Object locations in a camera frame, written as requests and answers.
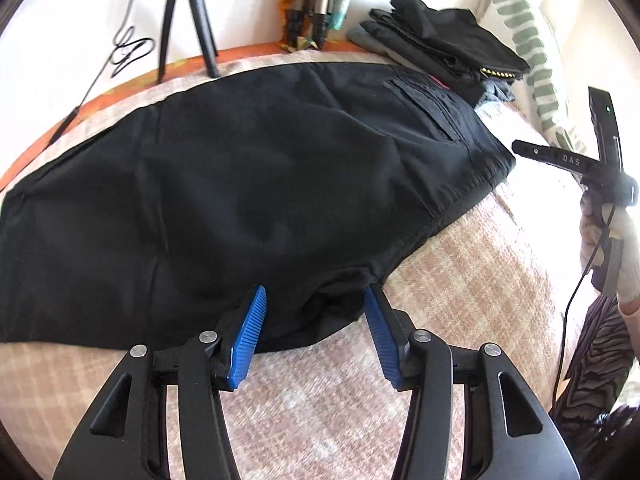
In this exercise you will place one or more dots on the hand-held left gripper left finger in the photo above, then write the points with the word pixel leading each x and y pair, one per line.
pixel 246 342

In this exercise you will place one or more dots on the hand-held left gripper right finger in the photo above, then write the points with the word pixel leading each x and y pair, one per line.
pixel 382 337

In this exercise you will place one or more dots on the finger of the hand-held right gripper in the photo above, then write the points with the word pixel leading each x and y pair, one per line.
pixel 550 154

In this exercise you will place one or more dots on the black pants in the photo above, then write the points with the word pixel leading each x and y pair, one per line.
pixel 250 185

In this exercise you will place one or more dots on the person's right hand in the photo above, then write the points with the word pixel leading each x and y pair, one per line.
pixel 631 260

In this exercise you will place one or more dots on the pile of folded dark clothes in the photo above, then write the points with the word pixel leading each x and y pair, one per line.
pixel 495 94

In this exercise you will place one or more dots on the pink plaid blanket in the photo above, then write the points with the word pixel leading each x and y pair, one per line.
pixel 475 285

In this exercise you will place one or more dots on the green leaf pattern pillow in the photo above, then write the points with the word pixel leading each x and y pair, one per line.
pixel 530 35

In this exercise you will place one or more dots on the black folded garment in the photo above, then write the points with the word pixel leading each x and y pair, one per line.
pixel 460 30

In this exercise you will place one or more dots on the dark grey folded garment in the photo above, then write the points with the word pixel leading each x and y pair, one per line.
pixel 400 35

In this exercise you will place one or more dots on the zebra striped clothing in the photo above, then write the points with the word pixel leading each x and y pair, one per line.
pixel 595 360

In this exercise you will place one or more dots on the teal hanging ornament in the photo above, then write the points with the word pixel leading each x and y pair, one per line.
pixel 340 5

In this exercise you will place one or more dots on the orange bed sheet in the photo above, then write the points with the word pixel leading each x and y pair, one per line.
pixel 100 96

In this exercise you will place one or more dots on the black tripod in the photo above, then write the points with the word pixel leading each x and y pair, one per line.
pixel 192 5

